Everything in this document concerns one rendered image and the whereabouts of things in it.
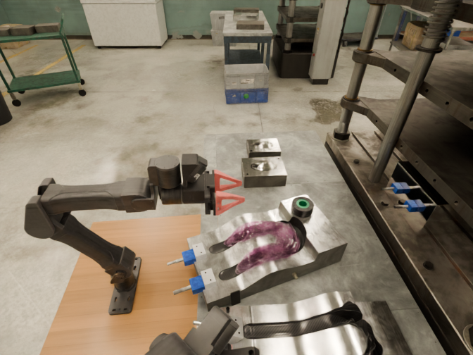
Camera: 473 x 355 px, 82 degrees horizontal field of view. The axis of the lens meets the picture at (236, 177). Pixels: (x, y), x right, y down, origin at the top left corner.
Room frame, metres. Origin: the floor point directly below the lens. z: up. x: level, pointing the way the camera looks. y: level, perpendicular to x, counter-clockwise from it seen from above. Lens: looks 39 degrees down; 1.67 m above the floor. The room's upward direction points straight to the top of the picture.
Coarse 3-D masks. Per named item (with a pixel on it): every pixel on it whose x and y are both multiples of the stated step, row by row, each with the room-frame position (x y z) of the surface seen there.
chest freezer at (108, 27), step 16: (80, 0) 6.53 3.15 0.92; (96, 0) 6.53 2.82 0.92; (112, 0) 6.53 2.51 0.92; (128, 0) 6.54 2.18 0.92; (144, 0) 6.54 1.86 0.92; (160, 0) 7.12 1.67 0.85; (96, 16) 6.54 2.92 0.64; (112, 16) 6.54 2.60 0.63; (128, 16) 6.54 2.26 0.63; (144, 16) 6.55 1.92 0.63; (160, 16) 6.86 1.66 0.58; (96, 32) 6.54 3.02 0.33; (112, 32) 6.54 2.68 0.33; (128, 32) 6.54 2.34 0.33; (144, 32) 6.55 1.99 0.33; (160, 32) 6.63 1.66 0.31; (160, 48) 6.59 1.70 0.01
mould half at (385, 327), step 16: (288, 304) 0.37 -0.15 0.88; (304, 304) 0.37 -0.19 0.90; (320, 304) 0.36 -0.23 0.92; (336, 304) 0.35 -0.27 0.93; (368, 304) 0.39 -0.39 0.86; (384, 304) 0.39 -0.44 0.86; (256, 320) 0.33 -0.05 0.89; (272, 320) 0.33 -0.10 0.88; (288, 320) 0.33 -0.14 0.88; (368, 320) 0.34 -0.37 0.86; (384, 320) 0.34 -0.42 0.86; (304, 336) 0.29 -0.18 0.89; (320, 336) 0.28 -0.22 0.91; (336, 336) 0.27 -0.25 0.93; (352, 336) 0.27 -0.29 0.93; (384, 336) 0.30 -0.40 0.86; (400, 336) 0.30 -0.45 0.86; (272, 352) 0.25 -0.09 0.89; (288, 352) 0.25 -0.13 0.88; (304, 352) 0.25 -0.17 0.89; (320, 352) 0.25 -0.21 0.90; (336, 352) 0.24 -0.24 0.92; (352, 352) 0.24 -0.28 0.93; (384, 352) 0.26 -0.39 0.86; (400, 352) 0.26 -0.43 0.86
